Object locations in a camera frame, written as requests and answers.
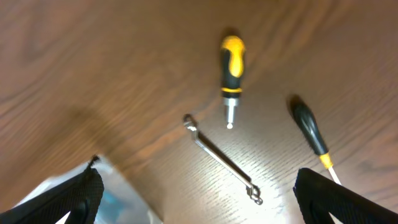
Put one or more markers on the black yellow slim screwdriver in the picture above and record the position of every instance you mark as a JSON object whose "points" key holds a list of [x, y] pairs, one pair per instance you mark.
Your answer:
{"points": [[305, 120]]}

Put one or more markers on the blue white small box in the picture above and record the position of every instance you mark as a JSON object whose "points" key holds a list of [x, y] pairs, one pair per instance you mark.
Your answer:
{"points": [[111, 209]]}

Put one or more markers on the silver offset ring wrench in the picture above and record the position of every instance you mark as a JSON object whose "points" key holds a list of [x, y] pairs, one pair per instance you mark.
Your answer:
{"points": [[203, 142]]}

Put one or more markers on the clear plastic container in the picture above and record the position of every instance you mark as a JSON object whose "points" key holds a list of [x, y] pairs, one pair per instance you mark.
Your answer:
{"points": [[139, 210]]}

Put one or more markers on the yellow black stubby screwdriver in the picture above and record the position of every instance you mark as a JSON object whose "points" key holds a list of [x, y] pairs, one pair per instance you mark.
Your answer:
{"points": [[232, 61]]}

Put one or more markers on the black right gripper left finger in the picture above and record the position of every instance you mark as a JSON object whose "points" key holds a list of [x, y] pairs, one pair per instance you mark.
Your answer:
{"points": [[77, 199]]}

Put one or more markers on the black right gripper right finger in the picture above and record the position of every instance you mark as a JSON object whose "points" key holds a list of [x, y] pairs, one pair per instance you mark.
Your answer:
{"points": [[320, 199]]}

